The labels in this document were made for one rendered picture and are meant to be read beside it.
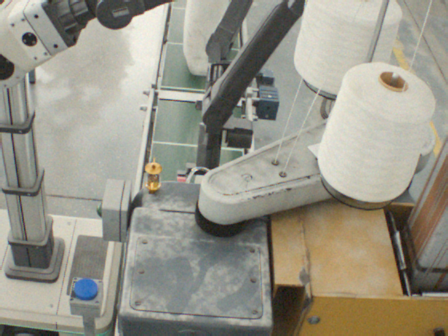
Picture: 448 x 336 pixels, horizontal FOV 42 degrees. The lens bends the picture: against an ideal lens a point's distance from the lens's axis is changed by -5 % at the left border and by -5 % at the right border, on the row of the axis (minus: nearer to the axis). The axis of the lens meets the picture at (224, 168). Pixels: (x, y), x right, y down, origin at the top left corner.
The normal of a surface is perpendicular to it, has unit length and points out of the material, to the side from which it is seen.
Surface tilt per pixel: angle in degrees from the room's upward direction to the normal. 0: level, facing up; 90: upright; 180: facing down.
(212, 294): 0
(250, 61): 91
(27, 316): 31
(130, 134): 0
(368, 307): 90
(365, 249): 0
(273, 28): 91
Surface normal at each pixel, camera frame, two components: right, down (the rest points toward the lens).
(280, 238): 0.12, -0.73
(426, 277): 0.00, 0.67
